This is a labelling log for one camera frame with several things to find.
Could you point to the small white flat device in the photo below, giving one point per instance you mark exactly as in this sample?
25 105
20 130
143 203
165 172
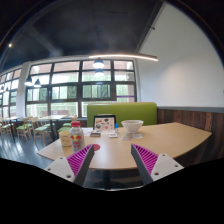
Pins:
113 135

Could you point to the light wooden dining table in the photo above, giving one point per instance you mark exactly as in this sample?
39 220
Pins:
53 117

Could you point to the pale yellow mug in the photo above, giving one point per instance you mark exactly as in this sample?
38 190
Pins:
64 138

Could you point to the black laptop with stickers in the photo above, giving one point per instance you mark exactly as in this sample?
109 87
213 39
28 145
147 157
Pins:
104 124

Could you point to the group of pendant lamps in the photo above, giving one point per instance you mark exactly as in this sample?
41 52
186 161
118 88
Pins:
98 63

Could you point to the group of green-seated wooden chairs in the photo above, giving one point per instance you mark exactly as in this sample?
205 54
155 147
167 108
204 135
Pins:
41 128

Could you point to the red-capped clear drink bottle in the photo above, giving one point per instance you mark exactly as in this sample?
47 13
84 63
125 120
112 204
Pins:
77 138

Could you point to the pink square packet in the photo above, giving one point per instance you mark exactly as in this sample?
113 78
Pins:
127 137

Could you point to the long linear ceiling light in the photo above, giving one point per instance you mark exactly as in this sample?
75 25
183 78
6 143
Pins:
126 56

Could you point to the white bowl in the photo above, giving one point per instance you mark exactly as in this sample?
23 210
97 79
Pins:
132 125

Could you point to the white paper sheet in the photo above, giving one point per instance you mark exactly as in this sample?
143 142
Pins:
87 131

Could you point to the green upholstered bench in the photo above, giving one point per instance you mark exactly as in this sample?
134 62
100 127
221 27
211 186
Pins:
133 112

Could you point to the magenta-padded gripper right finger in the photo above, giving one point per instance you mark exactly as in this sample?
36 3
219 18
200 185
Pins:
165 166

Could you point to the black-framed grid window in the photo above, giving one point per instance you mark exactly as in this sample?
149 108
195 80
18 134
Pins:
66 91

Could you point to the clear plastic packet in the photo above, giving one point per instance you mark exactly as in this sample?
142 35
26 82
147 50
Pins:
137 136

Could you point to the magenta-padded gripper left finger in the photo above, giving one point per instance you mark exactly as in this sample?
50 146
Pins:
61 166

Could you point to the small blue-capped white bottle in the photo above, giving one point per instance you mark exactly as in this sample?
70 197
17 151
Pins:
116 128

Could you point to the flat round red coaster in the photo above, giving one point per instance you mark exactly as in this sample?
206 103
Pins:
96 147

